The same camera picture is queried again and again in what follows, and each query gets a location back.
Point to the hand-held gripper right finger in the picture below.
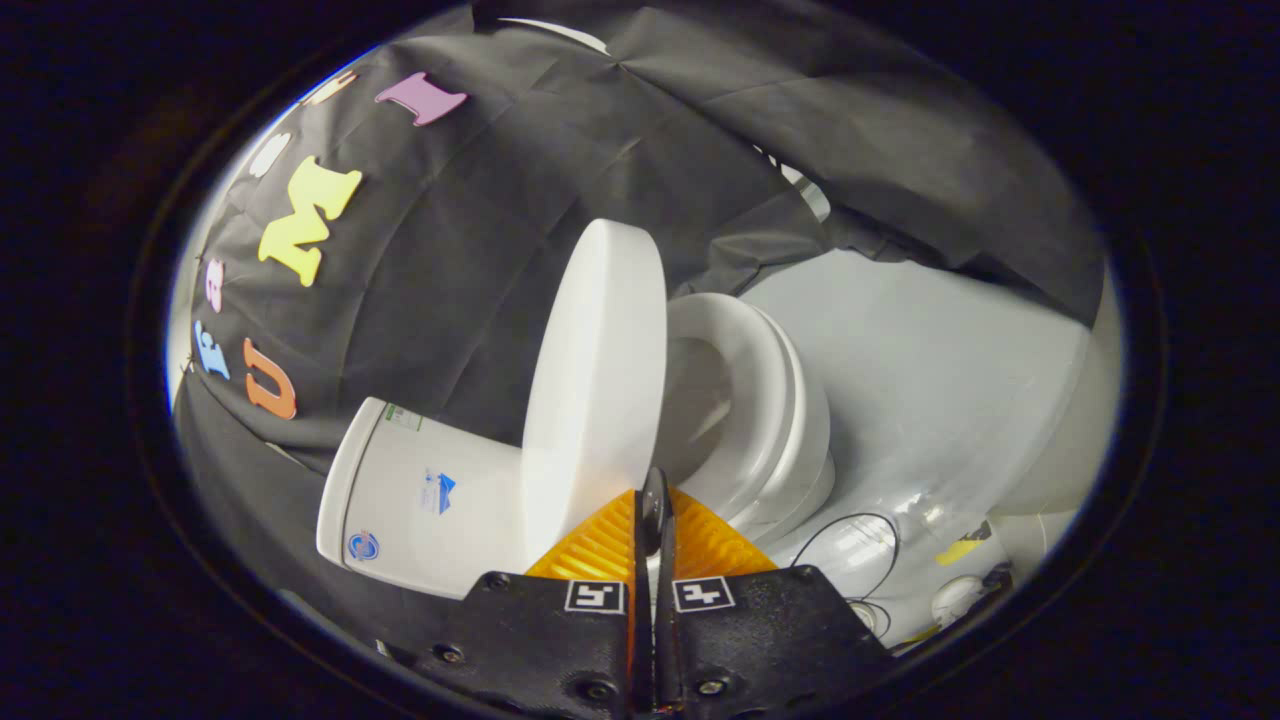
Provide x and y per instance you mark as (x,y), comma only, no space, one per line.
(770,640)

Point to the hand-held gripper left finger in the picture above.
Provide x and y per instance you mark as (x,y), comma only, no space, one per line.
(540,640)

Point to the white toilet seat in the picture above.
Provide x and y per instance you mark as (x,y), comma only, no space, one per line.
(760,400)

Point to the white ceramic toilet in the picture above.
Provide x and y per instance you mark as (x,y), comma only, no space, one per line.
(480,545)

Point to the black backdrop cloth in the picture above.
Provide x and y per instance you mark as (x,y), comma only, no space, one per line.
(480,250)

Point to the white toilet tank cover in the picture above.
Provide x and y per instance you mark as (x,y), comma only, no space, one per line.
(345,490)

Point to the white toilet lid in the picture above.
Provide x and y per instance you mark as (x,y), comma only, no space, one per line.
(595,380)

